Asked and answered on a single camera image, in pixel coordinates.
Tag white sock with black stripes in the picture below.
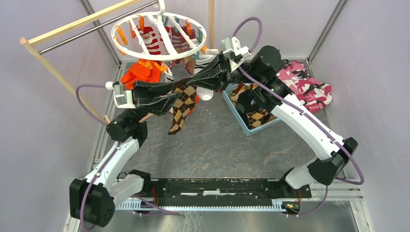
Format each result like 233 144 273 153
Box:
194 48 220 101

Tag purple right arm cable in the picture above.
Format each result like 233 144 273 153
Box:
232 16 365 218

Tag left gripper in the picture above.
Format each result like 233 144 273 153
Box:
122 79 182 125

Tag wooden drying rack frame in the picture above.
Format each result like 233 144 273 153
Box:
19 0 215 126

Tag black grey sock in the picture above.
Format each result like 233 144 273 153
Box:
235 90 264 119

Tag red white striped sock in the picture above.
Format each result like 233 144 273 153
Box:
138 26 164 55

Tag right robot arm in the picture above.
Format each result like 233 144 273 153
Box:
187 45 365 197

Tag pink camouflage trousers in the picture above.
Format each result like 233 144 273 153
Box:
278 60 333 113

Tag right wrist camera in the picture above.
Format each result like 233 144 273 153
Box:
221 36 251 73

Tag light blue laundry basket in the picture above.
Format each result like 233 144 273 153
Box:
222 84 280 136

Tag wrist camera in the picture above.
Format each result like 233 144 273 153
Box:
221 36 251 73
105 82 136 109

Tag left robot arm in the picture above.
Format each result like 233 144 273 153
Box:
69 81 180 232

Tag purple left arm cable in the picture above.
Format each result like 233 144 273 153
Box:
75 84 182 232

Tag orange cloth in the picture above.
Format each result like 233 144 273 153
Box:
120 60 201 114

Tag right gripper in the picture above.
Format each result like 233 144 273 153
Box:
186 50 264 93

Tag white round clip hanger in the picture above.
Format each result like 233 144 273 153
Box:
110 0 208 61

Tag brown argyle sock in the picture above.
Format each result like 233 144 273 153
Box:
168 78 197 135
246 108 277 130

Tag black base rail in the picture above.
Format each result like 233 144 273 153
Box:
121 177 313 215

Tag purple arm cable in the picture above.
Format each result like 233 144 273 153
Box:
232 16 365 218
75 84 182 232

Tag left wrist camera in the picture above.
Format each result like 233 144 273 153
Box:
105 82 136 109

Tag metal hanging rod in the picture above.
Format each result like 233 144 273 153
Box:
39 0 160 55

